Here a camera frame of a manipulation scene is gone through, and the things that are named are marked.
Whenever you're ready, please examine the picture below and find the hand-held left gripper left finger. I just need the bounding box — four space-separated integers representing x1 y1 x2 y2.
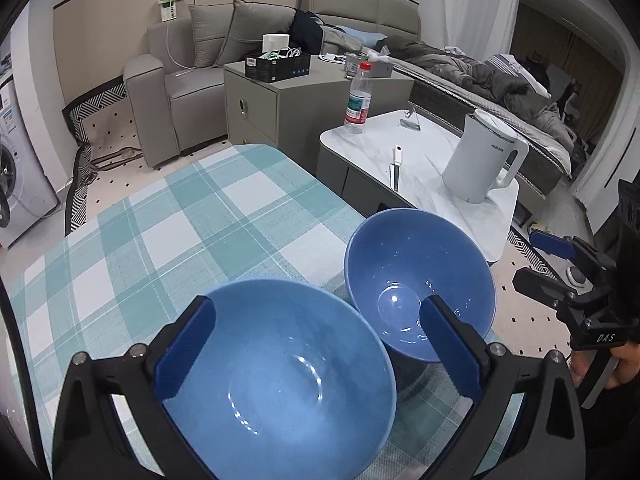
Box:
52 295 221 480

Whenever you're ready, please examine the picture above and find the person's right hand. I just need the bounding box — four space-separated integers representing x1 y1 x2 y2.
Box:
570 339 640 392

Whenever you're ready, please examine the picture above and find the teal checked tablecloth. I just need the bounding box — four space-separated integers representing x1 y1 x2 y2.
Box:
7 144 526 480

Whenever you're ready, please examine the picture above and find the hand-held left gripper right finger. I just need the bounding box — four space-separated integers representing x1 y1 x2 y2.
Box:
419 294 587 480

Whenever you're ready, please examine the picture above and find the plastic water bottle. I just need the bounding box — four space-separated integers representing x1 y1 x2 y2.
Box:
343 61 373 134

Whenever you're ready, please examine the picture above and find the white electric kettle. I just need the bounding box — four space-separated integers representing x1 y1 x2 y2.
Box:
441 109 530 205

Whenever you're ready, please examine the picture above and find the large blue bowl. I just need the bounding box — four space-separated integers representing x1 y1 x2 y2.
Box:
160 279 398 480

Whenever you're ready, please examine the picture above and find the grey sofa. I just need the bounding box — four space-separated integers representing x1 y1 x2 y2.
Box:
124 0 421 170

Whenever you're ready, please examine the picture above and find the grey side cabinet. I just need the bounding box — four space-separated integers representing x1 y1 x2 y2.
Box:
223 52 416 168

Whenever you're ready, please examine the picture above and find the white-handled knife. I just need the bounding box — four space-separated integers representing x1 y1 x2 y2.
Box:
389 145 404 192

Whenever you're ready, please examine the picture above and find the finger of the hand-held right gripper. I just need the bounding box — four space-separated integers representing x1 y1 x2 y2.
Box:
512 267 601 311
529 230 618 291

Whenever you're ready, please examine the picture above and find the white washing machine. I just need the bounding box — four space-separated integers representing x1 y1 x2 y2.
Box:
0 72 61 248

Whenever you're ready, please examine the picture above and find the grey cushion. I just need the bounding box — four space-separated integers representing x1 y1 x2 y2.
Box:
215 0 297 67
188 4 236 68

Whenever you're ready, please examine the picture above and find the white marble coffee table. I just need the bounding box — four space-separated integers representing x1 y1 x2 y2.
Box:
317 109 521 266

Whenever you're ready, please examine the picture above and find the black box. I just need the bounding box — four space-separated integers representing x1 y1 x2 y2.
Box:
245 52 312 83

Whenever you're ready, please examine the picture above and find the bed with grey blanket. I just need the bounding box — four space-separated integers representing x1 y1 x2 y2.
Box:
325 25 576 196

